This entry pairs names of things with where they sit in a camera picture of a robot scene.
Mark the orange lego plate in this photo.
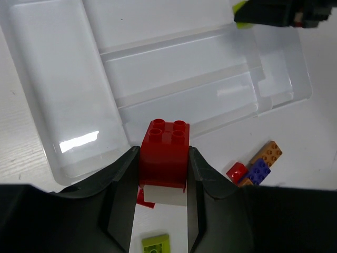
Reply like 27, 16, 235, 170
249, 141, 283, 167
237, 178, 254, 187

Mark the lime green square lego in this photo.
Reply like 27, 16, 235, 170
232, 1, 254, 30

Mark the small red sloped lego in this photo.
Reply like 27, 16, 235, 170
226, 162, 248, 184

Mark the purple lego plate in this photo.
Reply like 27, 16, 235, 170
239, 158, 271, 185

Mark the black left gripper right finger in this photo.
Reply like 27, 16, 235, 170
186, 147, 336, 252

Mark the lime green sloped lego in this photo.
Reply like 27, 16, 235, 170
142, 234, 171, 253

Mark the white compartment tray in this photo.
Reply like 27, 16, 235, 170
1, 1, 312, 186

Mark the red tall lego brick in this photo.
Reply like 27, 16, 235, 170
139, 119, 190, 190

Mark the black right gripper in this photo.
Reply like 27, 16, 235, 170
244, 0, 336, 28

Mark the white lego cube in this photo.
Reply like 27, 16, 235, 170
143, 185, 187, 206

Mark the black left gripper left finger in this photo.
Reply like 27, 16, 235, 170
1, 146, 140, 252

